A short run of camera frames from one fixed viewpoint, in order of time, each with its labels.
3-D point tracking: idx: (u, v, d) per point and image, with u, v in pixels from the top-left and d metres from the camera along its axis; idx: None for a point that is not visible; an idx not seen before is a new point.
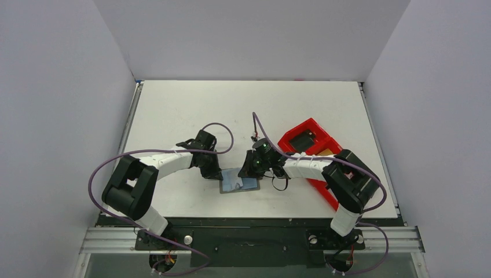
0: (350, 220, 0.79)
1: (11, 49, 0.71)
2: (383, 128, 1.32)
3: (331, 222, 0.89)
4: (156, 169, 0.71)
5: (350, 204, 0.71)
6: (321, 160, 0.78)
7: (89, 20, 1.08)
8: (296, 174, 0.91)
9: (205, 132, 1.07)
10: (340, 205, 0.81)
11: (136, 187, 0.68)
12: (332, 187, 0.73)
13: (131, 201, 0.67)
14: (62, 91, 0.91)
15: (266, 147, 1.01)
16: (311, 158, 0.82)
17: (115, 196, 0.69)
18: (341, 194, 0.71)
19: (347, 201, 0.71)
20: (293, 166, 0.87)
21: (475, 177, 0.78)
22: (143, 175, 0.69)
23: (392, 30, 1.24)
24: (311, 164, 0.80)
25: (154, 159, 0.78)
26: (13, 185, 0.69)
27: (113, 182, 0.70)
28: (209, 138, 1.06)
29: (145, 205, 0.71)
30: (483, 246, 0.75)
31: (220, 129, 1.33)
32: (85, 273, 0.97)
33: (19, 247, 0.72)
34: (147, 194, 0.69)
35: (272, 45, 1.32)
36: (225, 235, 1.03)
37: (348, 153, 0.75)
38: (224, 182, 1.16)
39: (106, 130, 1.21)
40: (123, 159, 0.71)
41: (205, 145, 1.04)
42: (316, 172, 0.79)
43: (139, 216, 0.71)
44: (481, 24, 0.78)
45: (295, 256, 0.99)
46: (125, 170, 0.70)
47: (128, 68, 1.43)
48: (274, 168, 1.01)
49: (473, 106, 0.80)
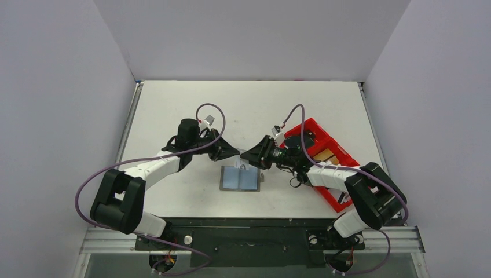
0: (359, 227, 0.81)
1: (12, 48, 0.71)
2: (384, 128, 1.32)
3: (335, 223, 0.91)
4: (143, 182, 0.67)
5: (370, 218, 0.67)
6: (345, 170, 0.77)
7: (88, 20, 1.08)
8: (319, 182, 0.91)
9: (187, 124, 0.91)
10: (351, 212, 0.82)
11: (126, 201, 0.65)
12: (353, 198, 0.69)
13: (120, 216, 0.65)
14: (62, 91, 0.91)
15: (300, 149, 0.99)
16: (335, 167, 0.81)
17: (104, 212, 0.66)
18: (362, 207, 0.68)
19: (367, 214, 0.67)
20: (317, 173, 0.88)
21: (473, 177, 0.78)
22: (129, 188, 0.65)
23: (391, 30, 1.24)
24: (335, 172, 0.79)
25: (140, 169, 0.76)
26: (13, 184, 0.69)
27: (100, 199, 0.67)
28: (192, 130, 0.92)
29: (136, 218, 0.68)
30: (482, 246, 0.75)
31: (211, 114, 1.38)
32: (85, 273, 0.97)
33: (19, 245, 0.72)
34: (136, 207, 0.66)
35: (271, 46, 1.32)
36: (225, 235, 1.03)
37: (376, 165, 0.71)
38: (226, 178, 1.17)
39: (106, 128, 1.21)
40: (107, 174, 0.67)
41: (189, 140, 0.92)
42: (339, 180, 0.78)
43: (132, 230, 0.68)
44: (479, 24, 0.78)
45: (294, 256, 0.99)
46: (110, 186, 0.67)
47: (128, 68, 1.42)
48: (297, 173, 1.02)
49: (472, 105, 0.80)
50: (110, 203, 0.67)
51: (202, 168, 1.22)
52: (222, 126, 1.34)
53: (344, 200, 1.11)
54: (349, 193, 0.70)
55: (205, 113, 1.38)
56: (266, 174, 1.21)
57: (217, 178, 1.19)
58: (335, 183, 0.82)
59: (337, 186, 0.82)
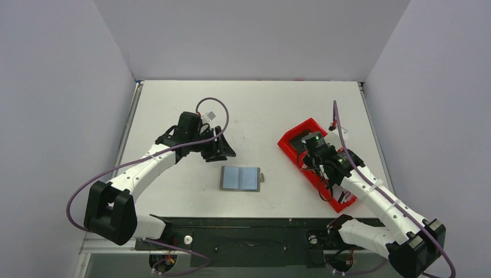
0: (363, 245, 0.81)
1: (13, 48, 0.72)
2: (384, 128, 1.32)
3: (345, 229, 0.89)
4: (130, 197, 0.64)
5: (402, 269, 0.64)
6: (404, 216, 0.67)
7: (88, 19, 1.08)
8: (354, 192, 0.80)
9: (189, 114, 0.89)
10: (368, 236, 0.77)
11: (115, 216, 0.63)
12: (402, 251, 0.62)
13: (111, 231, 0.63)
14: (62, 91, 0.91)
15: (318, 140, 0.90)
16: (392, 202, 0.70)
17: (97, 225, 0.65)
18: (406, 262, 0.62)
19: (405, 267, 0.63)
20: (362, 191, 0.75)
21: (473, 177, 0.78)
22: (117, 204, 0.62)
23: (391, 30, 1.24)
24: (389, 213, 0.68)
25: (128, 178, 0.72)
26: (14, 185, 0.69)
27: (90, 212, 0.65)
28: (194, 121, 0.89)
29: (129, 229, 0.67)
30: (482, 246, 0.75)
31: (212, 109, 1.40)
32: (85, 273, 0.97)
33: (19, 245, 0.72)
34: (126, 220, 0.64)
35: (271, 46, 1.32)
36: (225, 235, 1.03)
37: (440, 226, 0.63)
38: (225, 178, 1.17)
39: (106, 128, 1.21)
40: (93, 187, 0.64)
41: (189, 131, 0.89)
42: (389, 223, 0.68)
43: (128, 240, 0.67)
44: (479, 25, 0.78)
45: (294, 256, 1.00)
46: (96, 200, 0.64)
47: (128, 68, 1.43)
48: (327, 167, 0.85)
49: (472, 105, 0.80)
50: (103, 215, 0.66)
51: (202, 166, 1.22)
52: (224, 124, 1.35)
53: (344, 200, 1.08)
54: (402, 248, 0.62)
55: (207, 107, 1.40)
56: (266, 174, 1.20)
57: (217, 178, 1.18)
58: (377, 213, 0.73)
59: (374, 212, 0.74)
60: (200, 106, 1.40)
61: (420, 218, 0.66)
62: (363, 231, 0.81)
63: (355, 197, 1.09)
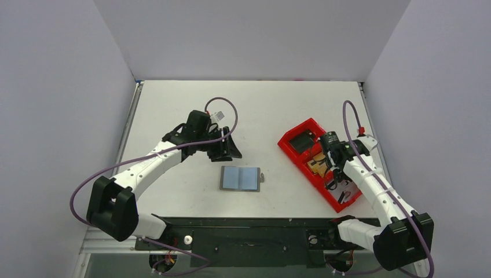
0: (359, 241, 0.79)
1: (14, 48, 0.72)
2: (384, 128, 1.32)
3: (344, 224, 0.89)
4: (132, 194, 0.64)
5: (383, 252, 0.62)
6: (394, 202, 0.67)
7: (88, 19, 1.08)
8: (354, 178, 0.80)
9: (197, 113, 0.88)
10: (362, 231, 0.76)
11: (116, 213, 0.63)
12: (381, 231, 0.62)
13: (112, 227, 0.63)
14: (62, 91, 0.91)
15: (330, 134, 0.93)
16: (386, 188, 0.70)
17: (99, 220, 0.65)
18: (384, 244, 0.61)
19: (383, 249, 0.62)
20: (359, 175, 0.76)
21: (473, 176, 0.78)
22: (118, 201, 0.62)
23: (391, 30, 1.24)
24: (380, 197, 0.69)
25: (132, 175, 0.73)
26: (14, 185, 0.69)
27: (92, 207, 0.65)
28: (203, 120, 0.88)
29: (131, 225, 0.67)
30: (481, 245, 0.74)
31: (222, 109, 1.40)
32: (85, 273, 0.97)
33: (19, 245, 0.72)
34: (127, 217, 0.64)
35: (271, 46, 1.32)
36: (225, 235, 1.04)
37: (427, 219, 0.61)
38: (225, 178, 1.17)
39: (106, 128, 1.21)
40: (96, 182, 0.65)
41: (197, 131, 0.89)
42: (378, 208, 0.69)
43: (127, 238, 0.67)
44: (478, 25, 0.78)
45: (294, 256, 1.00)
46: (99, 195, 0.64)
47: (128, 68, 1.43)
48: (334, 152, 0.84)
49: (472, 105, 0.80)
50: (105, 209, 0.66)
51: (202, 167, 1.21)
52: (233, 125, 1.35)
53: (344, 200, 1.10)
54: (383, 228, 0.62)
55: (216, 107, 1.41)
56: (266, 174, 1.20)
57: (217, 178, 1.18)
58: (370, 198, 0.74)
59: (368, 198, 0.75)
60: (209, 106, 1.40)
61: (409, 209, 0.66)
62: (359, 227, 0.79)
63: (355, 197, 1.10)
